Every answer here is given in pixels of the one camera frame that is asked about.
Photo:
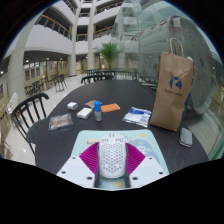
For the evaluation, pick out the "small bottle with blue cap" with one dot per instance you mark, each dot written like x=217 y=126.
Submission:
x=97 y=111

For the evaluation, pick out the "brown card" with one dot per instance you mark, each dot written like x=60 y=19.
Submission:
x=89 y=104

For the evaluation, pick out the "group of dark chairs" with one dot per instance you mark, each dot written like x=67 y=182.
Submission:
x=56 y=83

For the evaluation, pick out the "small white box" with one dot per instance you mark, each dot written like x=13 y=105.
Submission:
x=72 y=106

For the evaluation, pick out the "grey smartphone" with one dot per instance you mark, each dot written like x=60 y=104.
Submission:
x=185 y=137

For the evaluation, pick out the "brown paper bag blue print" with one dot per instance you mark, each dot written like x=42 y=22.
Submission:
x=170 y=96

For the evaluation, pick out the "orange card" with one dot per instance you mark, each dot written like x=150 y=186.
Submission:
x=110 y=107

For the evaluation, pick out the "white perforated computer mouse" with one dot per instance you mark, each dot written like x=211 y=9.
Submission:
x=112 y=156

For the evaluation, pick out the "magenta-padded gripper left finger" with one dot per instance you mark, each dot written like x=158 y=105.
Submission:
x=76 y=170

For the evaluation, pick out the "green potted palm plant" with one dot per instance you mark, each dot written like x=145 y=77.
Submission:
x=109 y=53

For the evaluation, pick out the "black spindle-back chair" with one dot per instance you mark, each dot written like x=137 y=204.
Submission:
x=96 y=77
x=16 y=115

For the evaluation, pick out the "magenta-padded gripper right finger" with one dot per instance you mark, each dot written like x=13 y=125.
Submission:
x=146 y=170

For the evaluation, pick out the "clear plastic snack packet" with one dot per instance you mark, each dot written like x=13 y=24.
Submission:
x=60 y=121

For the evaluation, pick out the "flat white box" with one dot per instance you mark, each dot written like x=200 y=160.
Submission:
x=84 y=113

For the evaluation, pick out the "white and blue plastic pouch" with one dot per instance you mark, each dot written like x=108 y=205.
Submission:
x=137 y=116

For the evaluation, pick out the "white lattice chair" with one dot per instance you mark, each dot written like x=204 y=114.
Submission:
x=12 y=102

